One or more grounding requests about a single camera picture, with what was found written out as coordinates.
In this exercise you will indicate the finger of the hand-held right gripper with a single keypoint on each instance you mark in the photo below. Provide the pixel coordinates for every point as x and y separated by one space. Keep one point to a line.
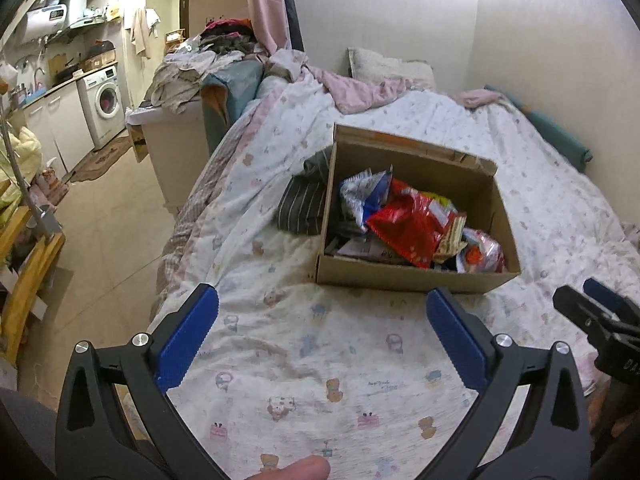
610 300
575 307

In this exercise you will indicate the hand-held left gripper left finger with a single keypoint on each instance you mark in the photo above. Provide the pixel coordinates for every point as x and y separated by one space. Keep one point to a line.
187 332

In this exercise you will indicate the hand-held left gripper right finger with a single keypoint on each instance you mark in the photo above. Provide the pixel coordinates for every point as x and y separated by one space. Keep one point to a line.
457 342

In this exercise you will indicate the pile of snack packets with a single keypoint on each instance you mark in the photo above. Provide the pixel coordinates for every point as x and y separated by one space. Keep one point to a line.
480 255

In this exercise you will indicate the red snack bag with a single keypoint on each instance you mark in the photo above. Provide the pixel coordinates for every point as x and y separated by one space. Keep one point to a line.
410 225

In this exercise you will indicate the person's left hand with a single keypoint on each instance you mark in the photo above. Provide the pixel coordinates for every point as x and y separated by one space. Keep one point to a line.
295 470

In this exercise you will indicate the floral cloth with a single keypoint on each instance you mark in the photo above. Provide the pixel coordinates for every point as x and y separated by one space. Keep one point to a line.
631 235

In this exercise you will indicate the yellow wooden rack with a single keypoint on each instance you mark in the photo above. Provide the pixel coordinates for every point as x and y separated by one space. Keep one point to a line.
30 280

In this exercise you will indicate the dark striped cloth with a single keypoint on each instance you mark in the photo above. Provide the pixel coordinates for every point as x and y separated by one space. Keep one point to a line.
300 205

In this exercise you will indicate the brown patterned rug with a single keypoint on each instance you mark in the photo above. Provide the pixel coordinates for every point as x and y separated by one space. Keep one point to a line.
100 162

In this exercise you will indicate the small brown cardboard box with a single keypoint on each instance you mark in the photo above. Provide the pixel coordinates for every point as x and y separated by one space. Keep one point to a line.
138 145

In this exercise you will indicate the white washing machine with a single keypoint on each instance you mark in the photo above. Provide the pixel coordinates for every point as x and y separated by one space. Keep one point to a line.
102 105

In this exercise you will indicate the white kitchen base cabinet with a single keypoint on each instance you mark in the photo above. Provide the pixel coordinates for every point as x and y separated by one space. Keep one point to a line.
60 125

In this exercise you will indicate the cream padded jacket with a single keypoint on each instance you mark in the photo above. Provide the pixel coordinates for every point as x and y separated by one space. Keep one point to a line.
25 147

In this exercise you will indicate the pink blanket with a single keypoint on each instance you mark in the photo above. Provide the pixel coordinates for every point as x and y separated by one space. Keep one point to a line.
360 92

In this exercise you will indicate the cardboard box on washer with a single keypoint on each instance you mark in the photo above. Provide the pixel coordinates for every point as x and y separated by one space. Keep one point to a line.
100 63

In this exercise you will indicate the grey pillow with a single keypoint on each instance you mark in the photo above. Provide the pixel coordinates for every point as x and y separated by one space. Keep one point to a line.
390 67

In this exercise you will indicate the kitchen faucet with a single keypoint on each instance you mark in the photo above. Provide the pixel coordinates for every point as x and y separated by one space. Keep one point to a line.
38 77

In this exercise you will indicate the heap of dark clothes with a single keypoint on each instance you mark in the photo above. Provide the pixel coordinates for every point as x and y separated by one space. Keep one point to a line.
230 40

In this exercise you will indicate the hanging white towel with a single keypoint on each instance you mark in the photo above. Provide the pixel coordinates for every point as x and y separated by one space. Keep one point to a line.
140 30

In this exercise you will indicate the dark door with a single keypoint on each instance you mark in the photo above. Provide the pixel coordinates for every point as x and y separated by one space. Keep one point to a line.
185 0

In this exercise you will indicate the dark curtain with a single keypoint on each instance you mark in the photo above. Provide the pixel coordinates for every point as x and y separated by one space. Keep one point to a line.
293 15

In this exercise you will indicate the pink curtain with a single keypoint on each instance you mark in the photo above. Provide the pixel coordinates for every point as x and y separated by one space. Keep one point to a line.
265 5

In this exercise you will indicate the white water heater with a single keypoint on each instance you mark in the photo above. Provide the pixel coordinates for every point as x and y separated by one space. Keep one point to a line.
50 17

